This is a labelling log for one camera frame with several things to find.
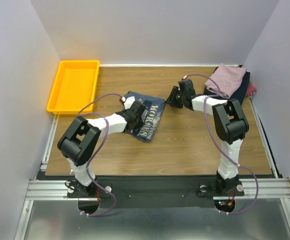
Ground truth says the maroon folded tank top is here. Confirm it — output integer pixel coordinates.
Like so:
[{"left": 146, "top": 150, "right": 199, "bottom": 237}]
[{"left": 245, "top": 82, "right": 257, "bottom": 97}]

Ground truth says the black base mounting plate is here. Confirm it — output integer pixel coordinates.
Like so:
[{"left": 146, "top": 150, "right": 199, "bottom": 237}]
[{"left": 65, "top": 175, "right": 245, "bottom": 210}]

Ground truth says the blue-grey tank top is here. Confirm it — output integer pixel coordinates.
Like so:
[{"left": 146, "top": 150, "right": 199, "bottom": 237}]
[{"left": 124, "top": 91, "right": 165, "bottom": 143}]

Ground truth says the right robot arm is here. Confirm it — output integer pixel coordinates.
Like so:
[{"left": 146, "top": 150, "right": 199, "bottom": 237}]
[{"left": 166, "top": 79, "right": 249, "bottom": 195}]

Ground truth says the dark navy folded tank top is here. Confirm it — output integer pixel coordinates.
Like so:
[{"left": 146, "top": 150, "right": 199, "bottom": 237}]
[{"left": 204, "top": 71, "right": 250, "bottom": 105}]

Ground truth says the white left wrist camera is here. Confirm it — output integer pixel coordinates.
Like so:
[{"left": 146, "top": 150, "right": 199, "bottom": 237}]
[{"left": 120, "top": 96, "right": 135, "bottom": 109}]

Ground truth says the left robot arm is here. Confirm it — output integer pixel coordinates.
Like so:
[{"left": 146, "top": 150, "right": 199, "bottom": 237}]
[{"left": 57, "top": 100, "right": 146, "bottom": 198}]

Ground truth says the yellow plastic tray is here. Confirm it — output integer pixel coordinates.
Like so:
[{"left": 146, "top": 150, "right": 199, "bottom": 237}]
[{"left": 46, "top": 60, "right": 100, "bottom": 115}]

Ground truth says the pink folded tank top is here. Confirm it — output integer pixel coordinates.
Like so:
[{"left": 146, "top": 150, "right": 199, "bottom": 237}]
[{"left": 205, "top": 63, "right": 247, "bottom": 99}]

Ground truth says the aluminium frame rail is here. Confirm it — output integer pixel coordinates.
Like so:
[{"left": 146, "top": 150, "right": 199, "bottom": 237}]
[{"left": 25, "top": 180, "right": 67, "bottom": 201}]

